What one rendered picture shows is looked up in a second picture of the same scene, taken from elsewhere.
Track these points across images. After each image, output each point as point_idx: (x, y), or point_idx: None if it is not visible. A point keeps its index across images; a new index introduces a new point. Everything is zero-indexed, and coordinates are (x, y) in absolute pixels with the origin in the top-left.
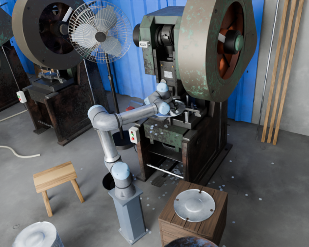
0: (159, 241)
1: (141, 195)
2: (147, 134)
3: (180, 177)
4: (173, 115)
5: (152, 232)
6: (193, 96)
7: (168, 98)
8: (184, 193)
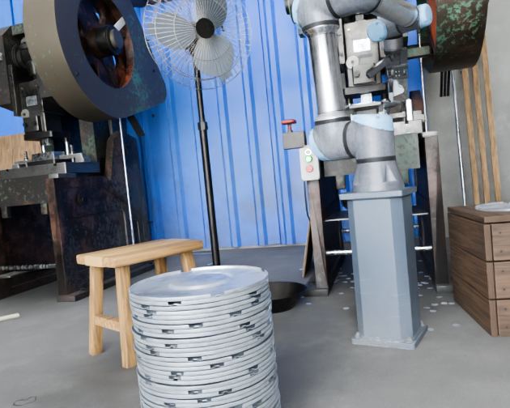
0: (469, 333)
1: (342, 306)
2: (330, 167)
3: (417, 248)
4: (397, 92)
5: (435, 328)
6: (442, 33)
7: (401, 36)
8: (482, 206)
